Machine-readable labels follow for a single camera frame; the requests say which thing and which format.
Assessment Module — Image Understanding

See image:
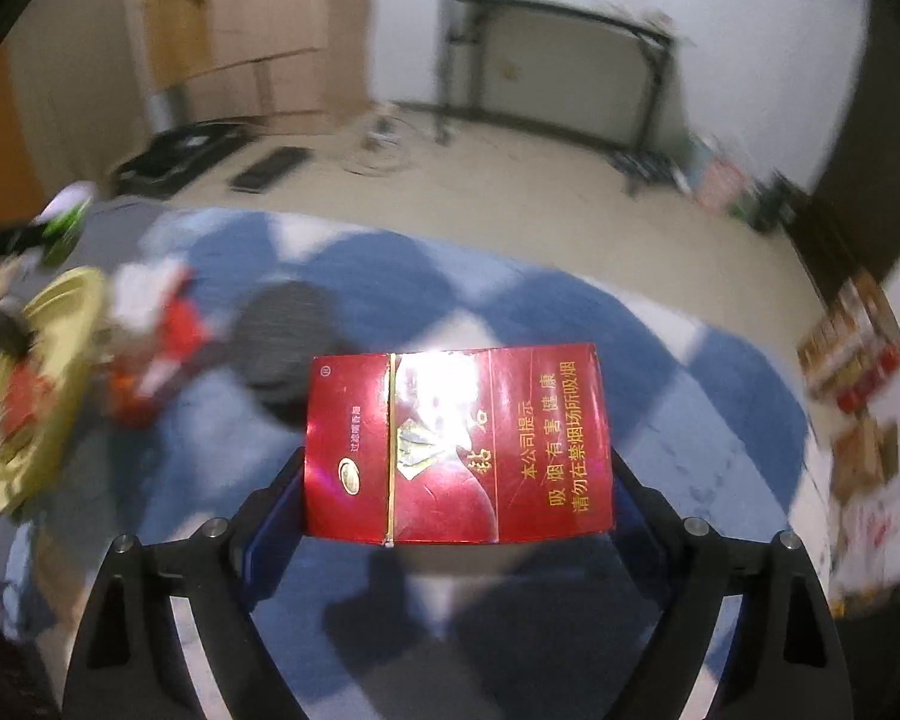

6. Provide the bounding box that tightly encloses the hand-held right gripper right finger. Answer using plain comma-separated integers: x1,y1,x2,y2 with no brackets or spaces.
607,450,856,720

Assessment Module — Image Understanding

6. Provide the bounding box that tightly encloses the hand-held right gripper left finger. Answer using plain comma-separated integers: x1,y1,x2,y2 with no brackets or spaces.
64,446,308,720

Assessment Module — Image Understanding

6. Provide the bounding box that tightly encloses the large black foam disc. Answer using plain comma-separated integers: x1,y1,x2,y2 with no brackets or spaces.
229,281,346,428

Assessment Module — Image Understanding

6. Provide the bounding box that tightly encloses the red cigarette box gold print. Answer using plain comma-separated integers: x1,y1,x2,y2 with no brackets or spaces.
302,343,616,547

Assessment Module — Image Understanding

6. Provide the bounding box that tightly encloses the yellow plastic basin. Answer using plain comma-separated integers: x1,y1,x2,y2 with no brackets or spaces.
0,266,110,515

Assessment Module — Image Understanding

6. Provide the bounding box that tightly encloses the red and white packet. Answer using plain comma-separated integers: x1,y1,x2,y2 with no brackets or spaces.
107,261,222,430

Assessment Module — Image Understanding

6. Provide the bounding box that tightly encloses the blue white checkered plush blanket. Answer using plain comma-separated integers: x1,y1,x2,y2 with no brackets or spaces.
0,206,811,720

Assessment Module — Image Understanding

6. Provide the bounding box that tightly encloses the stack of cardboard boxes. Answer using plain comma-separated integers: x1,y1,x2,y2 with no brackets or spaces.
797,274,900,421

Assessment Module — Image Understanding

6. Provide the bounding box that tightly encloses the green and white item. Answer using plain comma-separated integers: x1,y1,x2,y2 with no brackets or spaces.
36,184,97,263

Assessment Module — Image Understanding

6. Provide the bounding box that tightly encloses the black flat bag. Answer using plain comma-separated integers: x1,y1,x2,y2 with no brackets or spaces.
112,124,250,201

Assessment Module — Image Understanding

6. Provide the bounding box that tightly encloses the dark door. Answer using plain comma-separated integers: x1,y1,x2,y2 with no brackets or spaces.
787,7,900,282

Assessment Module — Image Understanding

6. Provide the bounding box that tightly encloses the wooden wardrobe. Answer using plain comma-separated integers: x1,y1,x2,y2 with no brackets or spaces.
139,0,376,136

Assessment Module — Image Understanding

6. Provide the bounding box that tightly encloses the black folding desk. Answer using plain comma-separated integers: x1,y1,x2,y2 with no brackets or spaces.
412,0,680,196

